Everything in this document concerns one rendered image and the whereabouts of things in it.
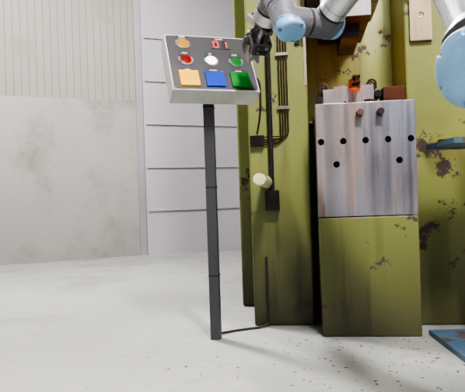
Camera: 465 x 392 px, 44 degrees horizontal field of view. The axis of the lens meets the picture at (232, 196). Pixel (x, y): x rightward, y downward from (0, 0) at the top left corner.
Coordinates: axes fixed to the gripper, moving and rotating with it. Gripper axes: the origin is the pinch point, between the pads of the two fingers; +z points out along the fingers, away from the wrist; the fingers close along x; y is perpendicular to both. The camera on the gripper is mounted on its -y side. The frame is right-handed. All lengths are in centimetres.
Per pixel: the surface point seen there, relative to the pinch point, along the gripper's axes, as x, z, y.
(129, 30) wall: 14, 281, -308
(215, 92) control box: -11.0, 11.9, 6.3
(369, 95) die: 52, 8, 9
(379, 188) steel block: 51, 21, 45
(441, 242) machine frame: 84, 39, 61
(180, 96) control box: -23.6, 14.5, 6.3
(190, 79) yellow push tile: -19.9, 10.2, 2.0
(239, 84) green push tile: -1.4, 10.3, 3.6
